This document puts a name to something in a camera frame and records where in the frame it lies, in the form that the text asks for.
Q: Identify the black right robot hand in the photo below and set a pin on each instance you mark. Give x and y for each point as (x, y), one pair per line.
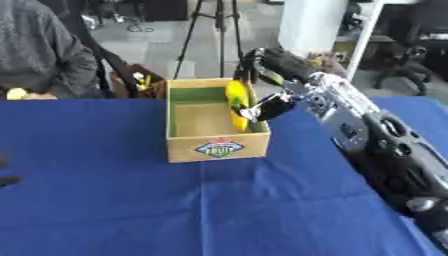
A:
(286, 65)

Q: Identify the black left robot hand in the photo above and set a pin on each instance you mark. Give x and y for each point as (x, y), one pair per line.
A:
(6, 180)

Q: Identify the yellow toy banana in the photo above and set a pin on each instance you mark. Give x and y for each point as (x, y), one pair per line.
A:
(236, 91)

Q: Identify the silver and black right robot arm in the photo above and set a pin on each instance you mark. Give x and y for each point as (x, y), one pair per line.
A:
(379, 133)

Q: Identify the tan cardboard box green inside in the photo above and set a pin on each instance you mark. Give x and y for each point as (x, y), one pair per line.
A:
(201, 123)

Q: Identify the black tripod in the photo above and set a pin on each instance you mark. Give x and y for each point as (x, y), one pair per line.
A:
(220, 30)

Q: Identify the small yellow object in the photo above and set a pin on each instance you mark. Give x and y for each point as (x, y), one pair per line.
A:
(15, 94)

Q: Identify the person's hand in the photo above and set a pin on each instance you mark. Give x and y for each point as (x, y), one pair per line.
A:
(42, 96)

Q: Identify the black office chair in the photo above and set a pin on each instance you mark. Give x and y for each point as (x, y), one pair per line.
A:
(411, 56)

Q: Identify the person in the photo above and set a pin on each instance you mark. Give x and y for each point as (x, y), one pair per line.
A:
(41, 50)

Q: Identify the brown bag with items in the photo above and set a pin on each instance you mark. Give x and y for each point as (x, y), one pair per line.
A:
(146, 85)

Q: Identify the white shelf frame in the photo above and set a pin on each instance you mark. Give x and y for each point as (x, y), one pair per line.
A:
(364, 36)

